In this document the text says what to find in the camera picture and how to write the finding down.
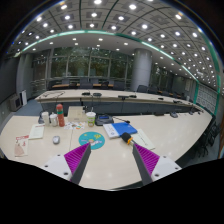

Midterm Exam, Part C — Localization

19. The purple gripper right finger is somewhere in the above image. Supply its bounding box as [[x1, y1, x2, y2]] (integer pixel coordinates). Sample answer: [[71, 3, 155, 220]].
[[133, 144, 181, 185]]

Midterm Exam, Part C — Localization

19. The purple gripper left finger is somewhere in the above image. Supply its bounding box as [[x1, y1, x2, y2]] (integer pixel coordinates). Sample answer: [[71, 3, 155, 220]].
[[43, 143, 91, 184]]

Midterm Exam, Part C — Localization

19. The grey computer mouse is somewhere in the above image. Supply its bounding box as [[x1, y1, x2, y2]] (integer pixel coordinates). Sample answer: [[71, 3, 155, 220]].
[[52, 136, 60, 145]]

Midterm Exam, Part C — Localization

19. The round teal mouse pad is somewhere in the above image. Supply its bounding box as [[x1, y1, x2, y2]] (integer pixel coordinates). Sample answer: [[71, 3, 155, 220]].
[[79, 132, 105, 150]]

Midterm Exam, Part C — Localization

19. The white paper sheet right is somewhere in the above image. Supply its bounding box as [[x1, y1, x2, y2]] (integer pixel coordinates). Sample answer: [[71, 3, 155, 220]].
[[132, 129, 155, 150]]

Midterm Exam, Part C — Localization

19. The white paper sheet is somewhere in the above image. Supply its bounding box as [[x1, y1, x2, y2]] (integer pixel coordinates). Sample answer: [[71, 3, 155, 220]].
[[132, 129, 155, 150], [29, 124, 45, 140]]

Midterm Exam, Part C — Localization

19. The black yellow marker tool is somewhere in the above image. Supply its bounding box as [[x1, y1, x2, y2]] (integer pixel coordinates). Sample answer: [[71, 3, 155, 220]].
[[121, 132, 134, 145]]

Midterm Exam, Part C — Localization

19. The colourful sticker sheet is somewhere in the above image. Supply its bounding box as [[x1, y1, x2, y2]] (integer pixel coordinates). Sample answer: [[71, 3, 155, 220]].
[[64, 122, 85, 130]]

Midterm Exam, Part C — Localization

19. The white paper sheet left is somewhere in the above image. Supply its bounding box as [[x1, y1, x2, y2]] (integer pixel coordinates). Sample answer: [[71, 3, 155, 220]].
[[29, 124, 45, 140]]

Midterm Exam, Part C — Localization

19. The white jar with lid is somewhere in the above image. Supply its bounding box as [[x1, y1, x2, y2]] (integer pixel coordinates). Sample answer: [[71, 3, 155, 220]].
[[50, 112, 58, 127]]

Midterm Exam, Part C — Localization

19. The blue book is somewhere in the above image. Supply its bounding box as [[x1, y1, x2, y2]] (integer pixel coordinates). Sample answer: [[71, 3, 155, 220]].
[[103, 122, 137, 139]]

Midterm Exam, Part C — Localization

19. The white cardboard box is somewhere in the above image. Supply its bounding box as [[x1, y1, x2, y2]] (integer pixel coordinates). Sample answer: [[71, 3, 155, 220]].
[[67, 106, 87, 122]]

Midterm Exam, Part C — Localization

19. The red white leaflet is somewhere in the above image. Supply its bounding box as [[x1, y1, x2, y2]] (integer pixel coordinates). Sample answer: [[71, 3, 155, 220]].
[[14, 135, 29, 157]]

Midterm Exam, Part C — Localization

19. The green paper cup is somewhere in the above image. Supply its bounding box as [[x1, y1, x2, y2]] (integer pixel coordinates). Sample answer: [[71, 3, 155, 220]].
[[86, 112, 96, 127]]

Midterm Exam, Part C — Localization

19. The black desk phone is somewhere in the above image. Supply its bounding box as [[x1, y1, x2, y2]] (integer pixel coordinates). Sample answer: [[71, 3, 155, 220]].
[[95, 115, 114, 126]]

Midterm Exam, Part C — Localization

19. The white plastic cup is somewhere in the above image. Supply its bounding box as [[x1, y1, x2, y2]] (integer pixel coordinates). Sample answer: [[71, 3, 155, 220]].
[[41, 112, 50, 126]]

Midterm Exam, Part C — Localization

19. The red thermos bottle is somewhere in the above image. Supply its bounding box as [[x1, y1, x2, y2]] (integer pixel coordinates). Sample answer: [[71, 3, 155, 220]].
[[56, 104, 65, 127]]

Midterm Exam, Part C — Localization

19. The long rear conference desk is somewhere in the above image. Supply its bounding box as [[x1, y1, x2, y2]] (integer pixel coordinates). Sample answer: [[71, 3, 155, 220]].
[[36, 89, 203, 115]]

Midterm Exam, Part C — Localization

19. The grey round pillar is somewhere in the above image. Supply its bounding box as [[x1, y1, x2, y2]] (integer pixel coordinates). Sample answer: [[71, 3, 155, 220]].
[[130, 48, 152, 91]]

